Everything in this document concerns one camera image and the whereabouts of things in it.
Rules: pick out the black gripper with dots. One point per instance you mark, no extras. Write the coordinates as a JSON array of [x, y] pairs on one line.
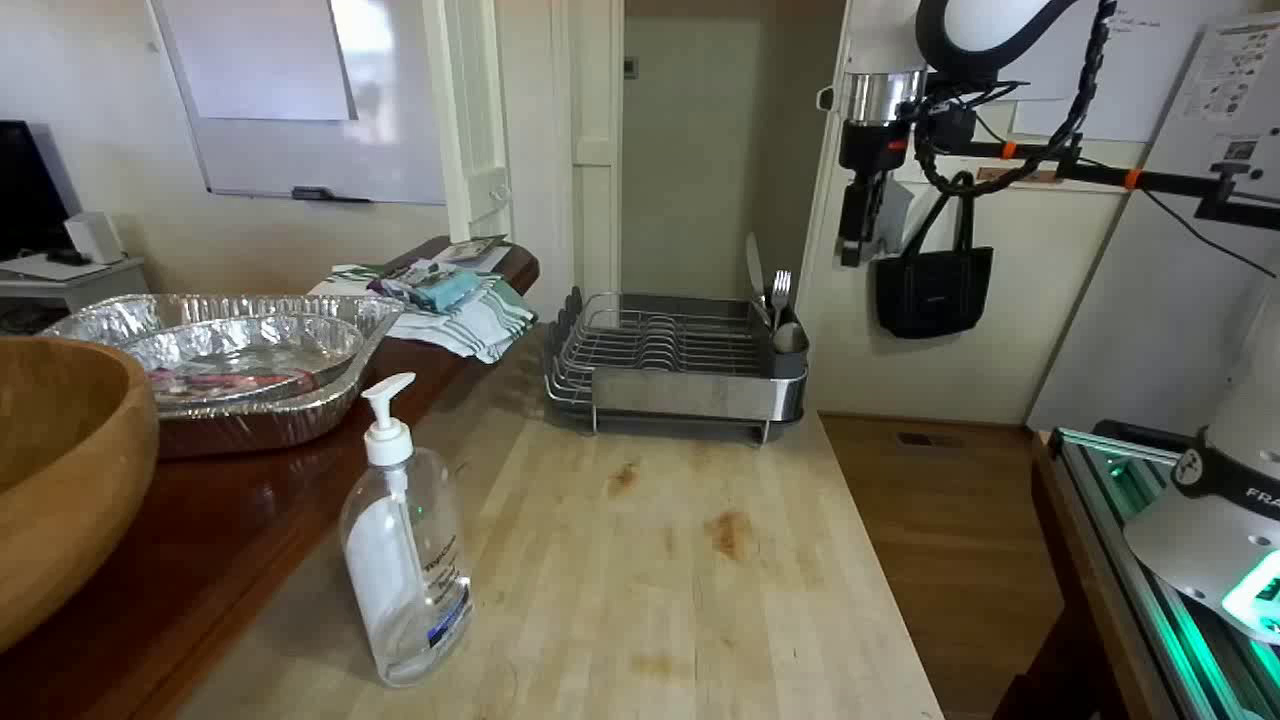
[[862, 166]]

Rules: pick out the silver metal spoon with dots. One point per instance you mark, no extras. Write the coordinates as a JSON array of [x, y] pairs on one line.
[[754, 275], [781, 288]]

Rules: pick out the black tote bag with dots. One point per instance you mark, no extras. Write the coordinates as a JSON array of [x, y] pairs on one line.
[[933, 293]]

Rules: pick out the pale green door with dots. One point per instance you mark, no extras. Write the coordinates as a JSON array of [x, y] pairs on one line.
[[686, 163]]

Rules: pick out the white board with writing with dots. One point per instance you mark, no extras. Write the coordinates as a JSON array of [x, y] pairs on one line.
[[1144, 81]]

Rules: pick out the printed paper poster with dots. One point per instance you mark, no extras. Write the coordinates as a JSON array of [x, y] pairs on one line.
[[1223, 100]]

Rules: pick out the crumpled cloth pile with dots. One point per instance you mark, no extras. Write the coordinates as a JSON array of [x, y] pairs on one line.
[[460, 327]]

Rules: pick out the teal folded cloth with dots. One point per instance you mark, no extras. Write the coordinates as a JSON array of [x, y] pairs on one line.
[[444, 285]]

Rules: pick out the black whiteboard marker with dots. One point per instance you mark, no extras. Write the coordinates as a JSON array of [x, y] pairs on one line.
[[331, 197]]

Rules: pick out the clear hand sanitizer pump bottle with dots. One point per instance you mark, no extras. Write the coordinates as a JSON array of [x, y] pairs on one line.
[[403, 560]]

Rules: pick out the aluminium foil tray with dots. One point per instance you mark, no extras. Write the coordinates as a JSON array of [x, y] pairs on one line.
[[243, 354]]

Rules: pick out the small white box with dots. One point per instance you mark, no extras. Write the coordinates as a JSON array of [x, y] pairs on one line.
[[94, 237]]

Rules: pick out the large wooden bowl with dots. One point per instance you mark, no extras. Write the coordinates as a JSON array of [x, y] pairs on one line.
[[54, 464]]

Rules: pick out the black computer monitor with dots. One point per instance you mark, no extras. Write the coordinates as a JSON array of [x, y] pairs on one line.
[[26, 185]]

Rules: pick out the black camera mounting bar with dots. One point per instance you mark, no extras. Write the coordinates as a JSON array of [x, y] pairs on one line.
[[1175, 185]]

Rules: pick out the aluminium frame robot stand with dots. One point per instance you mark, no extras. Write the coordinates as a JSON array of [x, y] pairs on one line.
[[1133, 584]]

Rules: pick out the white wall whiteboard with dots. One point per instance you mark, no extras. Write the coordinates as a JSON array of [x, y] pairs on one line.
[[266, 135]]

